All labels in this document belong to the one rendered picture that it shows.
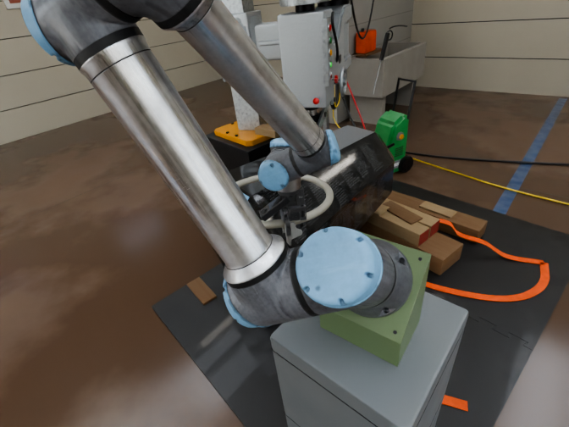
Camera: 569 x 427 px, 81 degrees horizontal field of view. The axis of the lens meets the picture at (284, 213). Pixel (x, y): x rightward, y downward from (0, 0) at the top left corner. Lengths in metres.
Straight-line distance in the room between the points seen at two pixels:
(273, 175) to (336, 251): 0.37
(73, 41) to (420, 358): 0.94
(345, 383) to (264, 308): 0.30
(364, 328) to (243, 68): 0.64
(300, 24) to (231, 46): 1.11
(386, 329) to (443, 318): 0.23
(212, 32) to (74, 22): 0.19
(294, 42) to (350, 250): 1.28
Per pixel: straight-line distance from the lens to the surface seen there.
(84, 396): 2.23
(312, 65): 1.73
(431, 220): 2.48
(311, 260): 0.63
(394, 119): 3.40
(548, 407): 2.06
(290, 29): 1.74
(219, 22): 0.61
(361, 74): 4.73
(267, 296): 0.68
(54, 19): 0.63
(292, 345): 0.95
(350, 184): 1.95
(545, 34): 6.35
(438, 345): 0.99
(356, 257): 0.61
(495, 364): 2.07
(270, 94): 0.70
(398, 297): 0.80
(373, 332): 0.87
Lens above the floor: 1.63
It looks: 33 degrees down
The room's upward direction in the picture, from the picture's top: 7 degrees counter-clockwise
